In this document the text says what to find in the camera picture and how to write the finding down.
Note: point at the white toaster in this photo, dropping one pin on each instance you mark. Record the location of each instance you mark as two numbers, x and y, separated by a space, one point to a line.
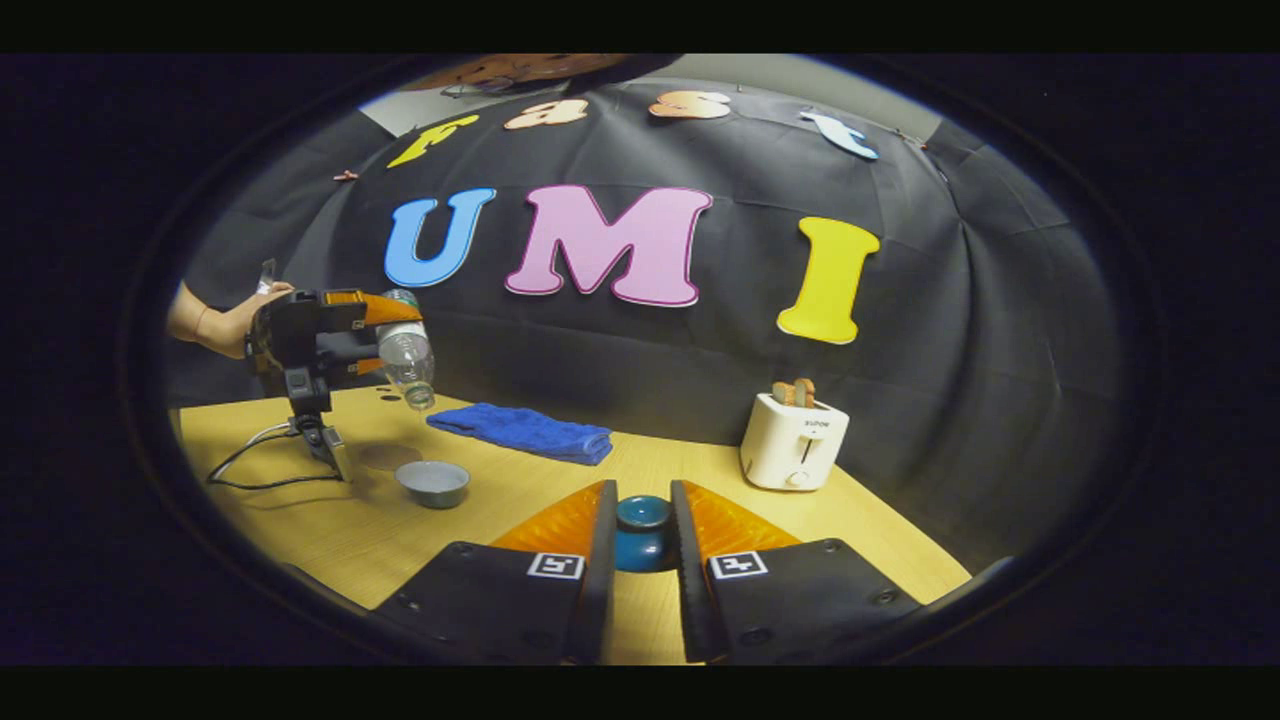
792 450

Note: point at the black backdrop cloth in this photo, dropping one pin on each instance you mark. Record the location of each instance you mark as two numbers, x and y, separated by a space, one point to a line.
700 350

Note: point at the clear plastic water bottle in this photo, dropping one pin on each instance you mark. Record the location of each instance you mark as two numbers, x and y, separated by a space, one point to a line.
408 360

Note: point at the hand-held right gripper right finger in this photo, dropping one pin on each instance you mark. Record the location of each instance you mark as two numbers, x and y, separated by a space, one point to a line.
688 590

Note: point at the blue folded towel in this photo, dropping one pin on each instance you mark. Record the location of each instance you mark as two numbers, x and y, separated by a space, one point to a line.
525 432

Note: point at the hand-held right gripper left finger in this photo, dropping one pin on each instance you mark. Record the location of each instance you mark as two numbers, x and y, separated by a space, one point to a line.
602 590

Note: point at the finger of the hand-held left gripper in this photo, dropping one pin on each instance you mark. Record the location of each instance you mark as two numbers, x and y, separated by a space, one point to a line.
350 348
385 310

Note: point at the toast slice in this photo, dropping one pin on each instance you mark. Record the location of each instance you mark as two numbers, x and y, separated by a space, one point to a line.
805 392
784 393

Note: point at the white teacup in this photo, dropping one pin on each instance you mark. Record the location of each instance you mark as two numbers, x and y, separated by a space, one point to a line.
432 482

